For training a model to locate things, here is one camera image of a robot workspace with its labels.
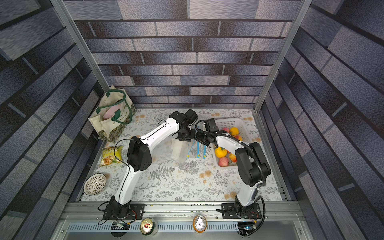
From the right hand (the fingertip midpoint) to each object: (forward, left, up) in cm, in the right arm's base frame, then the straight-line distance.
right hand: (193, 137), depth 94 cm
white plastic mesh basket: (+6, -33, -2) cm, 34 cm away
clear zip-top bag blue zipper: (-7, +6, -5) cm, 10 cm away
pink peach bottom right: (-16, -18, -2) cm, 24 cm away
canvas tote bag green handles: (+5, +49, +15) cm, 51 cm away
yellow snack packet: (-12, +51, -2) cm, 52 cm away
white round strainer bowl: (-29, +55, -5) cm, 62 cm away
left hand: (-3, 0, +2) cm, 4 cm away
